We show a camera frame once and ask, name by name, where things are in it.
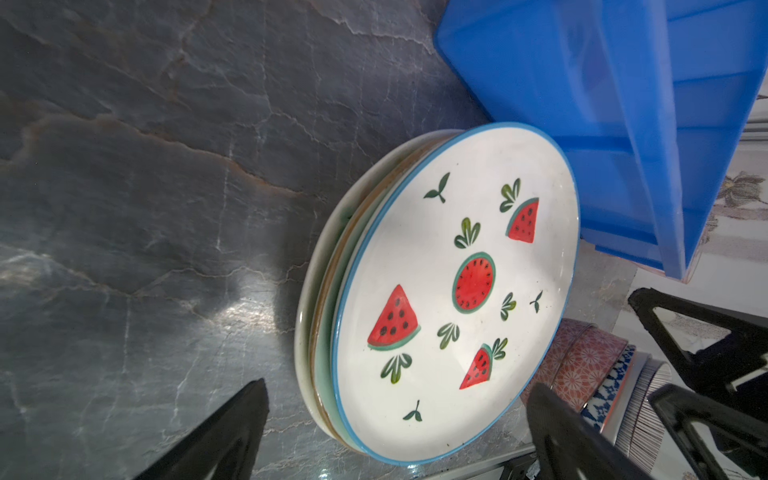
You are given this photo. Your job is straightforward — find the red patterned bottom bowl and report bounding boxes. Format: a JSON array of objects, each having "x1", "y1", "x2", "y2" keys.
[{"x1": 521, "y1": 319, "x2": 628, "y2": 412}]

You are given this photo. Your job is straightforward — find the white watermelon plate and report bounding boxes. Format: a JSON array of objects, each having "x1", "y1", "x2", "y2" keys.
[{"x1": 330, "y1": 122, "x2": 580, "y2": 466}]

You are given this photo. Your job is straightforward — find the blue patterned middle bowl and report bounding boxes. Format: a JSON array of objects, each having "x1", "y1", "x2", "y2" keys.
[{"x1": 581, "y1": 344, "x2": 636, "y2": 432}]

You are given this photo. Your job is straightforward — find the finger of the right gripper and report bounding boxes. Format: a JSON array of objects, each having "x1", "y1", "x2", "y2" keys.
[
  {"x1": 649, "y1": 384, "x2": 767, "y2": 479},
  {"x1": 628, "y1": 288, "x2": 767, "y2": 420}
]

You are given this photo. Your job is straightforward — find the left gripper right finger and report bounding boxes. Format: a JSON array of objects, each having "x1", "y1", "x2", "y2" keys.
[{"x1": 526, "y1": 383, "x2": 650, "y2": 479}]

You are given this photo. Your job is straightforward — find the purple striped top bowl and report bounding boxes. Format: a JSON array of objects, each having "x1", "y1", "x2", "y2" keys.
[{"x1": 602, "y1": 353, "x2": 671, "y2": 474}]

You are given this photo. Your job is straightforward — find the cream plum blossom plate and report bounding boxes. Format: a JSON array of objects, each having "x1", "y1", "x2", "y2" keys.
[{"x1": 294, "y1": 129, "x2": 459, "y2": 451}]

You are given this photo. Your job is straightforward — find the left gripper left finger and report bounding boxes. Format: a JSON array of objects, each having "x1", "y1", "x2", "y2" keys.
[{"x1": 137, "y1": 379, "x2": 269, "y2": 479}]

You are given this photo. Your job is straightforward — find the blue plastic bin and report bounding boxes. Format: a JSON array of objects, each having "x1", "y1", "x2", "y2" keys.
[{"x1": 434, "y1": 1, "x2": 767, "y2": 280}]

